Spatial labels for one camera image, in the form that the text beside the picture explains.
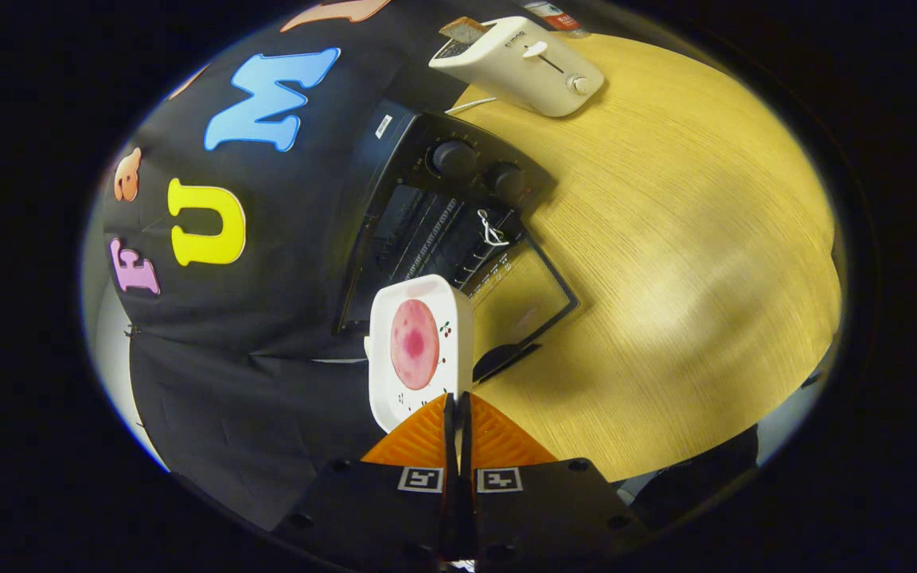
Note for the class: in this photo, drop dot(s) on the black toaster oven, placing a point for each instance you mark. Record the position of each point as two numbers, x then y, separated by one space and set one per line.
466 187

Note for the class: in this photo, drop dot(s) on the black backdrop cloth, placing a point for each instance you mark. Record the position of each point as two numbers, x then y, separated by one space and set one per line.
267 318

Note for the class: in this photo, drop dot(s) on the toasted bread slice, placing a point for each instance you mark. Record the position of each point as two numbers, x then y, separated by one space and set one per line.
465 29

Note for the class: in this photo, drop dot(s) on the pink ham slice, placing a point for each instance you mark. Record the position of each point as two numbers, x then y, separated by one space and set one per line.
415 342

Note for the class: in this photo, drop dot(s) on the white pop-up toaster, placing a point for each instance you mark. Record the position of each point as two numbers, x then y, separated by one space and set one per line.
522 76

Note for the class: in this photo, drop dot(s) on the clear plastic water bottle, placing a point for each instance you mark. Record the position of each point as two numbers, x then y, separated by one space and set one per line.
558 17

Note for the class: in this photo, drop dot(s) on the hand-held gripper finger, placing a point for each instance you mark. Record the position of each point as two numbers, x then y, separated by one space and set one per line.
450 446
465 446

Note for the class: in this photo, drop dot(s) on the white square plate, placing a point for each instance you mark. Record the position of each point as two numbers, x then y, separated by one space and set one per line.
454 318

